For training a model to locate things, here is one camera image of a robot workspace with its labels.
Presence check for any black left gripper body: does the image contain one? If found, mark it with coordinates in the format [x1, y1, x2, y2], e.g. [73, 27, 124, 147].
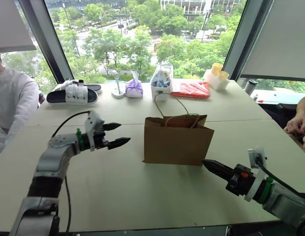
[93, 124, 110, 150]

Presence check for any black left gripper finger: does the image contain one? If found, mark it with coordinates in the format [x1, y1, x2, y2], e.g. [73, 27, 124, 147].
[102, 122, 122, 132]
[107, 137, 131, 151]

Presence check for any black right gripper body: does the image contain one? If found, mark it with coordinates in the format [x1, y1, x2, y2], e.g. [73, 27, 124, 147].
[225, 163, 255, 197]

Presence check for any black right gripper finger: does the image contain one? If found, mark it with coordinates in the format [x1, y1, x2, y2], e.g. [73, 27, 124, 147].
[203, 162, 233, 181]
[202, 159, 235, 175]

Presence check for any brown paper bag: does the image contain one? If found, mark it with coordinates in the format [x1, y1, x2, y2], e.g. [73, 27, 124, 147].
[142, 92, 215, 167]

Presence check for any white box with blue items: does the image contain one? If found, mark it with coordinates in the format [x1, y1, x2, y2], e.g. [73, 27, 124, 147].
[150, 59, 174, 102]

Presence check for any small white stand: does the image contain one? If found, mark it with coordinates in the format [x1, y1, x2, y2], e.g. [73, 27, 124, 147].
[111, 72, 125, 99]

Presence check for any purple cloth bundle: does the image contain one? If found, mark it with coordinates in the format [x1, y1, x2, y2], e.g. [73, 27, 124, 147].
[124, 78, 144, 99]

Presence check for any red plastic packet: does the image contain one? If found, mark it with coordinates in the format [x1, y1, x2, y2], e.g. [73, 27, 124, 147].
[170, 81, 211, 100]

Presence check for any white plastic cup holder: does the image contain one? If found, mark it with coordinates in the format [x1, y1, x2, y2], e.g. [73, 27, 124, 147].
[203, 69, 230, 91]

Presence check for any white tumbler with dark lid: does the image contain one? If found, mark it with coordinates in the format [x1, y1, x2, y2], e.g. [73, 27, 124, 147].
[244, 79, 259, 97]

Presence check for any person in white sweater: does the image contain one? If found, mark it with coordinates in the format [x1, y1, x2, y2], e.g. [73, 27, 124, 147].
[0, 37, 40, 159]

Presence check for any tall yellow cup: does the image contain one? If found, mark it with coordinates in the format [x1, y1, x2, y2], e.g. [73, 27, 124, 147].
[211, 62, 224, 76]

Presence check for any grey roller blind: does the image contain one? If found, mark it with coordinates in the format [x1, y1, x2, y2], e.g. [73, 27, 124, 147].
[0, 0, 37, 53]
[240, 0, 305, 82]

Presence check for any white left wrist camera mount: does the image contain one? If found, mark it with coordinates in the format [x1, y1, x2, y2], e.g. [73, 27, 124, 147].
[84, 110, 105, 151]

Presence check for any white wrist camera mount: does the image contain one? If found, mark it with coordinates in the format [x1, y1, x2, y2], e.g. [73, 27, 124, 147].
[84, 110, 105, 151]
[244, 147, 269, 203]

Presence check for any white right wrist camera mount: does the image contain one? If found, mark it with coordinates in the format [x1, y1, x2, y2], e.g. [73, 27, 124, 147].
[244, 147, 269, 203]

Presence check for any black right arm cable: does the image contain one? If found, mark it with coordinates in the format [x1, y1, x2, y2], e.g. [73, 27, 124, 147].
[255, 155, 305, 200]

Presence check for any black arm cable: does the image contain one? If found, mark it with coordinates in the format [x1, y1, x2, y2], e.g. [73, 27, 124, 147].
[51, 110, 92, 233]
[255, 155, 305, 200]

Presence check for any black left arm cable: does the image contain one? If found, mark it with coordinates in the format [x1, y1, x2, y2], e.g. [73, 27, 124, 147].
[51, 110, 92, 233]

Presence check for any black white strap sandal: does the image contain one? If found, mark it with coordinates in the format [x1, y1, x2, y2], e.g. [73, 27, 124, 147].
[54, 79, 103, 95]
[46, 83, 99, 106]

